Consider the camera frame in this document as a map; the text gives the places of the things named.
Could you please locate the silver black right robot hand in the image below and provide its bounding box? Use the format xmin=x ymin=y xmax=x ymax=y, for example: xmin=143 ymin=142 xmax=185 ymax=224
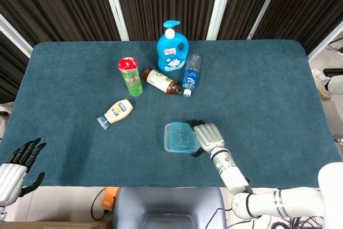
xmin=185 ymin=119 xmax=226 ymax=158

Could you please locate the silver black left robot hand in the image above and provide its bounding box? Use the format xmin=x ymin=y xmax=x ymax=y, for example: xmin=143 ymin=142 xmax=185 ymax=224
xmin=0 ymin=137 xmax=47 ymax=206

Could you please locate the clear plastic container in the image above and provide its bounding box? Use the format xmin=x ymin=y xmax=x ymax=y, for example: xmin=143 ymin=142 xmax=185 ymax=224
xmin=163 ymin=123 xmax=200 ymax=153

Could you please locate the green chips can red lid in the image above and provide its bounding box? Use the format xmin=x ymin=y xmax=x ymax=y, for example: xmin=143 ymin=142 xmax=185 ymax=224
xmin=117 ymin=57 xmax=144 ymax=97

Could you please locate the teal table cloth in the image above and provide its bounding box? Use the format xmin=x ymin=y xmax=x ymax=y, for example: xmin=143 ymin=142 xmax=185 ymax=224
xmin=0 ymin=40 xmax=343 ymax=188

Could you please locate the clear water bottle blue label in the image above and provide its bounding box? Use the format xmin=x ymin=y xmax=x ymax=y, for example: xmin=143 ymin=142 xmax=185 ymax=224
xmin=182 ymin=53 xmax=202 ymax=98

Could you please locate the brown tea bottle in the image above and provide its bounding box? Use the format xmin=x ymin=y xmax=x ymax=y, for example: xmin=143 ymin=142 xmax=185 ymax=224
xmin=142 ymin=67 xmax=184 ymax=97

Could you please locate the blue cartoon detergent bottle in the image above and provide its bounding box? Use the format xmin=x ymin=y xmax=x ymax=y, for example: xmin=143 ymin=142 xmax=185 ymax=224
xmin=156 ymin=20 xmax=190 ymax=73

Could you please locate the cream mayonnaise squeeze bottle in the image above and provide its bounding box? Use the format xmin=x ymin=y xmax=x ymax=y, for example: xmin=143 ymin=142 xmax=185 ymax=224
xmin=96 ymin=98 xmax=134 ymax=131

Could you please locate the orange box device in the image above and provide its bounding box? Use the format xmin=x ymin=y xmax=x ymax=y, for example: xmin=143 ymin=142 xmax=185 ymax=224
xmin=101 ymin=187 xmax=120 ymax=210

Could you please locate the dark slatted partition panel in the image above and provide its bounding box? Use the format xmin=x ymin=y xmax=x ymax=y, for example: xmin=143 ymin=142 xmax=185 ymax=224
xmin=248 ymin=0 xmax=343 ymax=57
xmin=211 ymin=0 xmax=285 ymax=41
xmin=0 ymin=14 xmax=33 ymax=104
xmin=107 ymin=0 xmax=231 ymax=42
xmin=0 ymin=0 xmax=126 ymax=51

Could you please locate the beige sneaker shoe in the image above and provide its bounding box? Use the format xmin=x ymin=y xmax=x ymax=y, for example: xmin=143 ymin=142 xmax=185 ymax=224
xmin=311 ymin=68 xmax=333 ymax=100

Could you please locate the grey trouser leg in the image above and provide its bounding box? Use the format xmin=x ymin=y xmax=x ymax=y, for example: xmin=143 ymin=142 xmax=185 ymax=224
xmin=325 ymin=75 xmax=343 ymax=97

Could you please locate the black cable bundle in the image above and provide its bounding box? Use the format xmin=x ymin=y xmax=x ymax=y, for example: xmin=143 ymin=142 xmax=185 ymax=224
xmin=264 ymin=216 xmax=325 ymax=229

